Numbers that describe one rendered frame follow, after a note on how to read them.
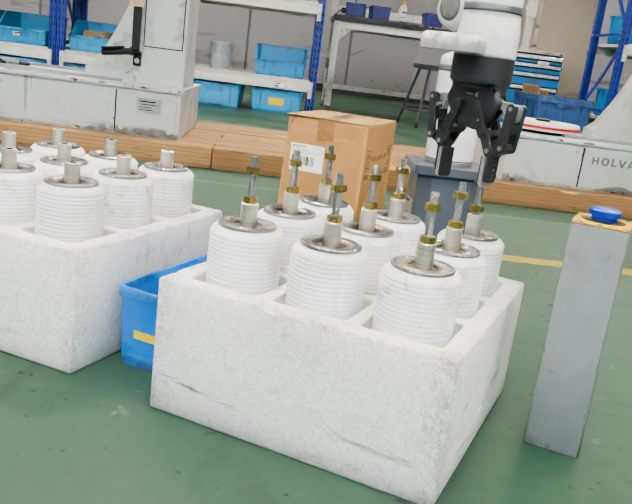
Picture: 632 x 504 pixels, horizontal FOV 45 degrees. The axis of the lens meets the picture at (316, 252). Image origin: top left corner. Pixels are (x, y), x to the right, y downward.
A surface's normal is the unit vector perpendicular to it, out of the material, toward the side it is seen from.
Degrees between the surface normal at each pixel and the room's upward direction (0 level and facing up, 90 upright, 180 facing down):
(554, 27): 90
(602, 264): 90
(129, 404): 0
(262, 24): 90
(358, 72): 90
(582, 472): 0
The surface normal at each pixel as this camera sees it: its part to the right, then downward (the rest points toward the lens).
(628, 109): 0.03, 0.26
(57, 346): -0.40, 0.19
